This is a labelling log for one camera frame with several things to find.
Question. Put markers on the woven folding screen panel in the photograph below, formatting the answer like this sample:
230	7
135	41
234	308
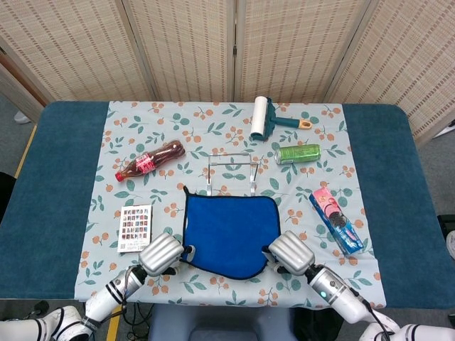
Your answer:
412	60
295	46
185	46
71	46

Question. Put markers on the teal plush table cover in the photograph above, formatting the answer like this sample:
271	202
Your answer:
53	177

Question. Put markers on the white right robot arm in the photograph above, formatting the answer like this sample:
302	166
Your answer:
334	291

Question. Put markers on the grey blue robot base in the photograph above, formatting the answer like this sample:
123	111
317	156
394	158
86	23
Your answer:
220	323

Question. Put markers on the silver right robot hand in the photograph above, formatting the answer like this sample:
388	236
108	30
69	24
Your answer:
291	252

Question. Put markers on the small black floor object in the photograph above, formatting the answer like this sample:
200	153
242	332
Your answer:
41	308

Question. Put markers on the black bag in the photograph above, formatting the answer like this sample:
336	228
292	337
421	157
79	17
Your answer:
316	325

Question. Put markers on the blue and pink cookie box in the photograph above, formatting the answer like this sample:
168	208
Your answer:
334	220

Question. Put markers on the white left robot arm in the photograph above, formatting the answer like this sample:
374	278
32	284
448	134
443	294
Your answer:
106	298

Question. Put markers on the blue cloth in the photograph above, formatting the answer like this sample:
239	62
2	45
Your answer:
227	231

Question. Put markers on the white rounded object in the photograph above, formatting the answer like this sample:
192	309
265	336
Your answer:
450	245

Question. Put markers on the black box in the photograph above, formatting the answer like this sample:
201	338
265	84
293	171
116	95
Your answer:
447	222

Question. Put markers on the black bulky object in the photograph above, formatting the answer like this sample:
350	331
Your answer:
6	195

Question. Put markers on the card box with picture grid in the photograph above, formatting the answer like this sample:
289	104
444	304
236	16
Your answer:
135	227

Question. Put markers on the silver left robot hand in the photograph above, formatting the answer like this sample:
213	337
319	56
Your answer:
160	254

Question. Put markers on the green drink can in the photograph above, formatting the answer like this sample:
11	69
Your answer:
298	153

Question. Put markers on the cola bottle with red label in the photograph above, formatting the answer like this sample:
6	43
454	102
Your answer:
156	158

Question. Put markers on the floral print tablecloth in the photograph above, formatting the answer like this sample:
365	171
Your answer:
213	120

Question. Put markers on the white shoe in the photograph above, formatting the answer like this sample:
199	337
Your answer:
22	118

